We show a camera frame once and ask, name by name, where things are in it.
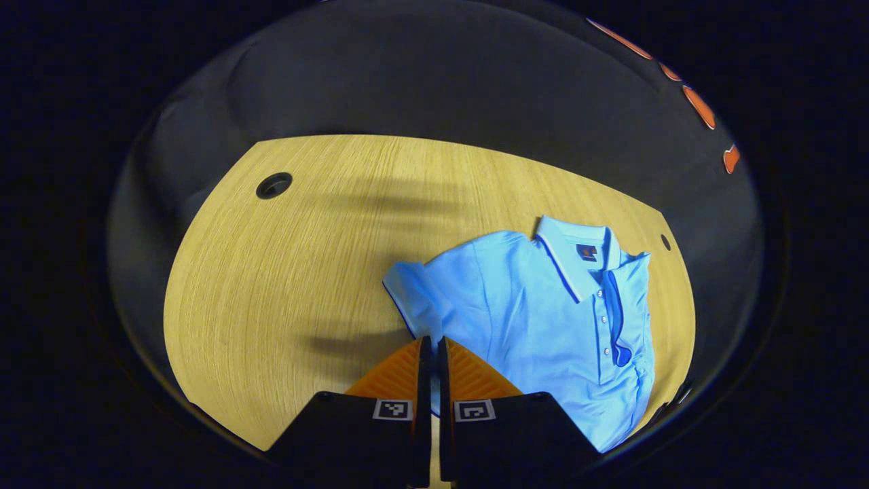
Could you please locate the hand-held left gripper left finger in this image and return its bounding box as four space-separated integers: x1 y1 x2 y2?
268 335 433 489

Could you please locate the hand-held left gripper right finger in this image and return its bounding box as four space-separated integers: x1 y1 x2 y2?
437 336 602 484

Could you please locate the light blue T-shirt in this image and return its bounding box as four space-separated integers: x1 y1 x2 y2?
382 215 656 454

